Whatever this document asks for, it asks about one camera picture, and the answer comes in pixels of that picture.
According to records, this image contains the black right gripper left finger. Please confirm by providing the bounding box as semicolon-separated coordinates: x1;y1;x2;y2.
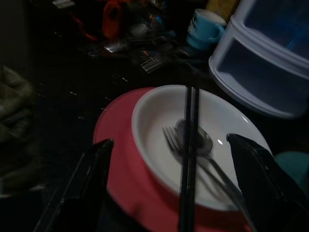
32;138;114;232

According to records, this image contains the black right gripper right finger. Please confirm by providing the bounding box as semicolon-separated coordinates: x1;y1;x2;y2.
226;133;309;232

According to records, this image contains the silver fork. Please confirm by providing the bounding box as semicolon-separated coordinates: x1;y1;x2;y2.
162;126;218;194
140;53;167;73

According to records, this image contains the white bowl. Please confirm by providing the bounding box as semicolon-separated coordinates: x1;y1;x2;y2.
131;84;272;211

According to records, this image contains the teal plate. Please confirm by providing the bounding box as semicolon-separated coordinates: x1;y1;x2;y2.
274;151;309;191

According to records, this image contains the pink plate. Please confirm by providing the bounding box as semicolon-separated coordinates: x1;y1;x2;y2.
93;87;253;232

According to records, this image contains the silver spoon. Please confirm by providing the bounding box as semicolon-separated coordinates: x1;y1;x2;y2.
102;40;128;53
175;119;258;232

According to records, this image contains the white plastic drawer tower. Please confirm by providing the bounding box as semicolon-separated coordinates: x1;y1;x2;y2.
209;0;309;119

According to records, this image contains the olive plastic bag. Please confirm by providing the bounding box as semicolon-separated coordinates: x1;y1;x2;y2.
0;66;34;191

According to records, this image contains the orange black device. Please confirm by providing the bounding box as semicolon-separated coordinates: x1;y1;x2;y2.
101;1;124;39

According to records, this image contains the blue mug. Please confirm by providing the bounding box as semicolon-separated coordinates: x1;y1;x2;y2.
185;8;227;50

